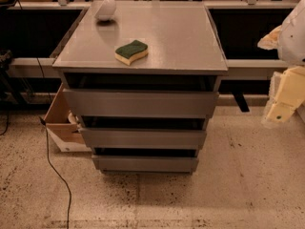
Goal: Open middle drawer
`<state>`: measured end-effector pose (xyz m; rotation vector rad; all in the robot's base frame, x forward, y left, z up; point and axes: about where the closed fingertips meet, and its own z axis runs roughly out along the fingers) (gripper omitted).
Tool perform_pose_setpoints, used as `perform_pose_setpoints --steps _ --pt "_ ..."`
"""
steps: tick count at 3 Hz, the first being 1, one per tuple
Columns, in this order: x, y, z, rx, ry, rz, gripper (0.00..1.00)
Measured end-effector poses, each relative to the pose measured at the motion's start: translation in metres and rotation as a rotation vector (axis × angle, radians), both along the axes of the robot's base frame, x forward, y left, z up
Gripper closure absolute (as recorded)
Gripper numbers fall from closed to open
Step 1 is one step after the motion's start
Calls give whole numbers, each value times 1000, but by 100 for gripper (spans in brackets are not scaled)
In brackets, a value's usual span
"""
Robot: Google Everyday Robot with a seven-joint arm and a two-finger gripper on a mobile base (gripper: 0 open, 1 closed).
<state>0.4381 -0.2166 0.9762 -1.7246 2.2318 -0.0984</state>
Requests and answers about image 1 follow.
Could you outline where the grey top drawer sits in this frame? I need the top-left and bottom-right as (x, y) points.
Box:
(64, 89), (218, 118)

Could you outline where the black floor cable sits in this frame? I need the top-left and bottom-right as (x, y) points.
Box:
(38, 115), (73, 229)

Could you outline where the wooden box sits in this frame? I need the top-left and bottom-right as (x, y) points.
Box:
(44, 85), (91, 152)

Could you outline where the grey drawer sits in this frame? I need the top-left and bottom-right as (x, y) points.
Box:
(80, 128), (207, 150)
(91, 155), (198, 173)
(64, 89), (218, 118)

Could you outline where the grey drawer cabinet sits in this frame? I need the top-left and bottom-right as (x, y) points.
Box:
(52, 0), (229, 175)

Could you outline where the grey bottom drawer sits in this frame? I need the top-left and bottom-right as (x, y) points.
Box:
(91, 155), (198, 173)

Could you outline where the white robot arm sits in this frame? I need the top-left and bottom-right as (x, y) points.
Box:
(257, 0), (305, 128)

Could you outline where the green yellow sponge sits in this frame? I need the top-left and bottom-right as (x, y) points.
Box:
(115, 40), (148, 66)

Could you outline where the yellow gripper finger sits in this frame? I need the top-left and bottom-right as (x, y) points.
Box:
(257, 26), (281, 51)
(262, 66), (305, 128)

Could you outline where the white bowl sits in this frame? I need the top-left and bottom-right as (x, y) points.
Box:
(94, 0), (116, 21)

